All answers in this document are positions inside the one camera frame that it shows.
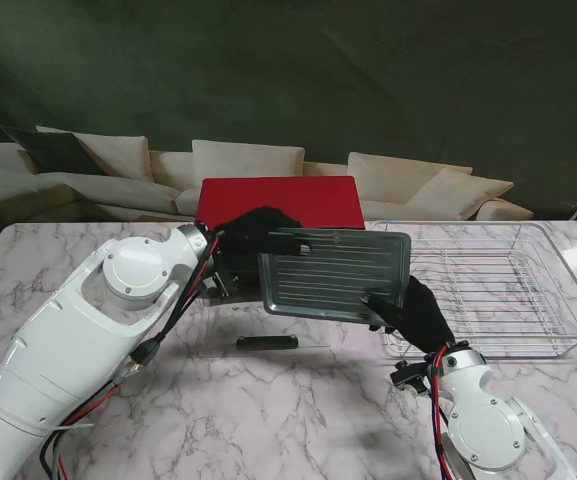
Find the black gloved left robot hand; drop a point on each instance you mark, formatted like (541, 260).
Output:
(248, 232)

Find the red black toaster oven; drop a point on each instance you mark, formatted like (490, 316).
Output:
(293, 200)

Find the ribbed metal baking tray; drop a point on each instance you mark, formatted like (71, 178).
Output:
(333, 275)

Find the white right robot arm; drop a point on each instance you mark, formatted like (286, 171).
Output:
(488, 430)

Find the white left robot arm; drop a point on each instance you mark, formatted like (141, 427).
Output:
(58, 350)

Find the small beige sofa cushion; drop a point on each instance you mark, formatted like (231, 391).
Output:
(188, 201)

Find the beige sofa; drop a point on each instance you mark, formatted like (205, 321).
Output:
(328, 167)

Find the long beige sofa cushion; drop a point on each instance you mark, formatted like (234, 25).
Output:
(118, 192)

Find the dark brown sofa cushion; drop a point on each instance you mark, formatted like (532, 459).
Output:
(53, 152)

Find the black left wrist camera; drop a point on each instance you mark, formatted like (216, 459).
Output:
(225, 282)

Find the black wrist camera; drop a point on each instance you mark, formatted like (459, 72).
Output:
(410, 377)
(225, 282)

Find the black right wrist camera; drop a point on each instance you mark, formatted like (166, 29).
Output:
(410, 377)

